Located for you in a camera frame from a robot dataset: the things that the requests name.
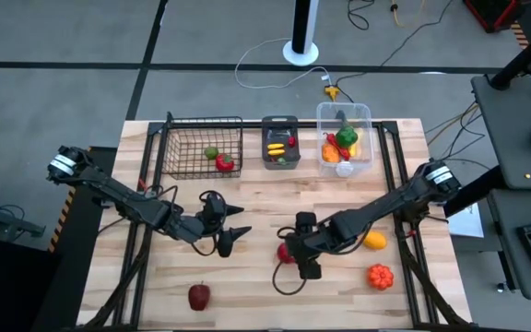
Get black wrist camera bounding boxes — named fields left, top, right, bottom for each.
left=298, top=258, right=324, bottom=281
left=199, top=192, right=228, bottom=226

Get black looped floor cable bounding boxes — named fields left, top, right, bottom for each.
left=347, top=0, right=376, bottom=31

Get white paper sheet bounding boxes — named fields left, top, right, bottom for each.
left=447, top=202, right=486, bottom=239

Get clear plastic tub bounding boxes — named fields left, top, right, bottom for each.
left=315, top=101, right=375, bottom=180

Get orange pepper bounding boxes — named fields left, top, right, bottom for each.
left=321, top=142, right=342, bottom=164

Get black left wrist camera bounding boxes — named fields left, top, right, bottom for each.
left=199, top=192, right=228, bottom=226

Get black wire basket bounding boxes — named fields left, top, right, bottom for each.
left=161, top=115, right=244, bottom=181

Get black platform hazard stripes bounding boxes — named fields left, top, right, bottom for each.
left=29, top=146, right=119, bottom=332

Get grey plastic bin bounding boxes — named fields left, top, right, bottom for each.
left=261, top=114, right=301, bottom=171

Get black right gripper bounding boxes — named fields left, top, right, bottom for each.
left=288, top=210, right=348, bottom=267

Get black left wrist camera cable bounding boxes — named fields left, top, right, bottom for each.
left=152, top=184, right=230, bottom=257

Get white garlic bulb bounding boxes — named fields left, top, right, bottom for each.
left=335, top=160, right=355, bottom=179

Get red black equipment box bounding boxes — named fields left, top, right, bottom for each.
left=462, top=0, right=531, bottom=34

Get black pole white round base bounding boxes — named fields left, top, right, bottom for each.
left=282, top=0, right=320, bottom=67

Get long red pepper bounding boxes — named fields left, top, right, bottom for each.
left=324, top=132, right=352, bottom=162

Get grey desk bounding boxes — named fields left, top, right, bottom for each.
left=486, top=186, right=531, bottom=302
left=471, top=73, right=531, bottom=191

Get black metal rig frame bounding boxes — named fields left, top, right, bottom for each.
left=75, top=110, right=474, bottom=332

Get green bell pepper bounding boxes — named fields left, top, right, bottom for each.
left=335, top=125, right=360, bottom=149

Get dark red apple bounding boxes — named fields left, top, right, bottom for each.
left=187, top=281, right=212, bottom=312

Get grey metal stand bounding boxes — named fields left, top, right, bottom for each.
left=0, top=186, right=47, bottom=241

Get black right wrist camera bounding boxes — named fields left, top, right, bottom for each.
left=298, top=258, right=324, bottom=281

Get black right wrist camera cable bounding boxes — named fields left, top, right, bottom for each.
left=271, top=224, right=311, bottom=297

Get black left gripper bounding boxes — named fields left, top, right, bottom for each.
left=169, top=205, right=253, bottom=259

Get black boom pole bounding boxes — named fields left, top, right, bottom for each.
left=489, top=16, right=531, bottom=92

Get yellow floor cable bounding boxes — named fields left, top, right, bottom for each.
left=389, top=0, right=428, bottom=28

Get red tomato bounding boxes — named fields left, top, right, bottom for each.
left=214, top=153, right=236, bottom=173
left=276, top=243, right=295, bottom=266

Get white floor cable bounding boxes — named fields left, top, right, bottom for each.
left=234, top=37, right=334, bottom=90

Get black desk support beam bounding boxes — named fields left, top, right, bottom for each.
left=442, top=165, right=511, bottom=219

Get yellow orange lemon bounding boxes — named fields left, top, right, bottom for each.
left=362, top=231, right=388, bottom=251

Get orange bumpy tomato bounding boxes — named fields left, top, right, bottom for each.
left=367, top=263, right=395, bottom=292

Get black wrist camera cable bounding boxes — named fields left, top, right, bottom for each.
left=271, top=224, right=311, bottom=297
left=152, top=184, right=230, bottom=257

